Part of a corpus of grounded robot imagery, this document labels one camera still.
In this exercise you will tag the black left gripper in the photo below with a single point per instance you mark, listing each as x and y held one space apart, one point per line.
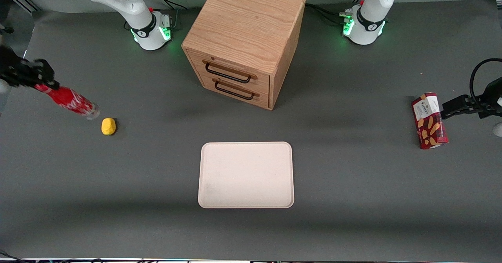
488 98

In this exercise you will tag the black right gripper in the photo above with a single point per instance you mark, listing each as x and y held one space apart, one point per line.
15 72

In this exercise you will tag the red coke bottle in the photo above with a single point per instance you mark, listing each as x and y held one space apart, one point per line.
70 100

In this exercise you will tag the beige plastic tray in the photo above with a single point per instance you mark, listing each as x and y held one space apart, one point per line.
246 175

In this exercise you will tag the red shortbread cookie box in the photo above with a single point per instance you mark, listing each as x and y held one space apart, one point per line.
430 122

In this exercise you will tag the person in dark clothes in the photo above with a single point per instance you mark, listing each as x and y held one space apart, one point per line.
4 16

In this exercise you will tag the yellow lemon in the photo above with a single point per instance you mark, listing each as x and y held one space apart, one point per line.
108 126

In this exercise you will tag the dark grey table mat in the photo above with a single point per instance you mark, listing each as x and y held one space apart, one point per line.
353 196

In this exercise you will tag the wooden drawer front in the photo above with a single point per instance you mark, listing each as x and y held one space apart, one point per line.
263 100
196 61

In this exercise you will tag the wooden drawer cabinet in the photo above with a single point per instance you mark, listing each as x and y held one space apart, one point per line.
247 16

